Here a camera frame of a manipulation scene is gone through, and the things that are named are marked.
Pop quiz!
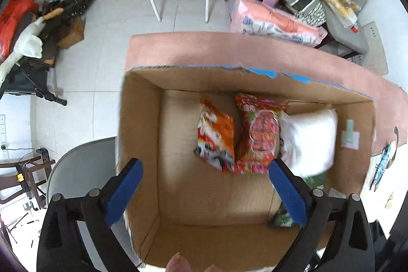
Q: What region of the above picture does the black folding stand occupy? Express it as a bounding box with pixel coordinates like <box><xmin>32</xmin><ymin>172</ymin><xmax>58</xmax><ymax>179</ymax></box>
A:
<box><xmin>0</xmin><ymin>0</ymin><xmax>100</xmax><ymax>106</ymax></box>

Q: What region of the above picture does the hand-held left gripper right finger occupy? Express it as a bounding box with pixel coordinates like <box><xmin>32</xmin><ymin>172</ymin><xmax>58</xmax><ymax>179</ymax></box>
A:
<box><xmin>268</xmin><ymin>158</ymin><xmax>375</xmax><ymax>272</ymax></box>

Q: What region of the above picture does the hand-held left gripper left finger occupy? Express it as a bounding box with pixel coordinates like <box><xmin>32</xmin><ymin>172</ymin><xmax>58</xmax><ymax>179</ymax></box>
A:
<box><xmin>36</xmin><ymin>159</ymin><xmax>145</xmax><ymax>272</ymax></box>

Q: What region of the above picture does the dark wooden rack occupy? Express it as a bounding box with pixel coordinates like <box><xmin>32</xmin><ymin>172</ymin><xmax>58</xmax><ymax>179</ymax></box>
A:
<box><xmin>0</xmin><ymin>148</ymin><xmax>56</xmax><ymax>209</ymax></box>

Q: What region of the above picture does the large cardboard box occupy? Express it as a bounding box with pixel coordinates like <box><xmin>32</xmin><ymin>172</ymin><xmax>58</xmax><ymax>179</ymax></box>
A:
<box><xmin>116</xmin><ymin>65</ymin><xmax>377</xmax><ymax>269</ymax></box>

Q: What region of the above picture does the red snack packet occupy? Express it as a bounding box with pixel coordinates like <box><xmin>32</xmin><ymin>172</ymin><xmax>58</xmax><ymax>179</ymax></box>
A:
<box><xmin>234</xmin><ymin>94</ymin><xmax>289</xmax><ymax>175</ymax></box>

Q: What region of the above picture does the yellow snack bag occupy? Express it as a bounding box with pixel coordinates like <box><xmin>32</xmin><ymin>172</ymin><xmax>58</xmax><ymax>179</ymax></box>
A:
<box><xmin>320</xmin><ymin>0</ymin><xmax>362</xmax><ymax>33</ymax></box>

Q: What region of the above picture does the small cardboard box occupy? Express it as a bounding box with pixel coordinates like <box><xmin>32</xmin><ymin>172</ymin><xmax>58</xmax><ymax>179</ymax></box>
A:
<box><xmin>57</xmin><ymin>17</ymin><xmax>86</xmax><ymax>49</ymax></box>

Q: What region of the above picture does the person's left hand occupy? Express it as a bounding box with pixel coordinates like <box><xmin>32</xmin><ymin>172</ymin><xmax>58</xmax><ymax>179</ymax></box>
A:
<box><xmin>166</xmin><ymin>253</ymin><xmax>224</xmax><ymax>272</ymax></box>

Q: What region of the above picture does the pink packaged quilt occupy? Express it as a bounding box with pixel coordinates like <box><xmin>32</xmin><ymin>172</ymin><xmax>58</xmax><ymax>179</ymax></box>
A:
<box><xmin>230</xmin><ymin>0</ymin><xmax>328</xmax><ymax>48</ymax></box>

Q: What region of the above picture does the orange snack packet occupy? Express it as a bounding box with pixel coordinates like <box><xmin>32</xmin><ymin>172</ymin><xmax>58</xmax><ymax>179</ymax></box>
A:
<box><xmin>194</xmin><ymin>96</ymin><xmax>236</xmax><ymax>173</ymax></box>

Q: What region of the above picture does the green snack packet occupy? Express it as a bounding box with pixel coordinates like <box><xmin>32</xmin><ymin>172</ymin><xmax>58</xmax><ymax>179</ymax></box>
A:
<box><xmin>271</xmin><ymin>173</ymin><xmax>329</xmax><ymax>228</ymax></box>

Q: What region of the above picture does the red plastic bag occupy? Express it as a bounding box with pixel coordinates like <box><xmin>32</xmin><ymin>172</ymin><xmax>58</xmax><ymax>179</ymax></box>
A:
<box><xmin>0</xmin><ymin>0</ymin><xmax>39</xmax><ymax>63</ymax></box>

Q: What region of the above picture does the grey round chair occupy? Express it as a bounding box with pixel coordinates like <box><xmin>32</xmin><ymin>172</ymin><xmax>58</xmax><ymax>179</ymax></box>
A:
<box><xmin>46</xmin><ymin>136</ymin><xmax>130</xmax><ymax>272</ymax></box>

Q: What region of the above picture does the white plastic packet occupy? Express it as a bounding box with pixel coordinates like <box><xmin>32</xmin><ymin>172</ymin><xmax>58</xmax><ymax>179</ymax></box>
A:
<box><xmin>280</xmin><ymin>108</ymin><xmax>338</xmax><ymax>177</ymax></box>

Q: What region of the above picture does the grey floor mat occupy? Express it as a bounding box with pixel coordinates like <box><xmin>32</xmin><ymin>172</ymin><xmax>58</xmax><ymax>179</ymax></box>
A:
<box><xmin>359</xmin><ymin>21</ymin><xmax>389</xmax><ymax>75</ymax></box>

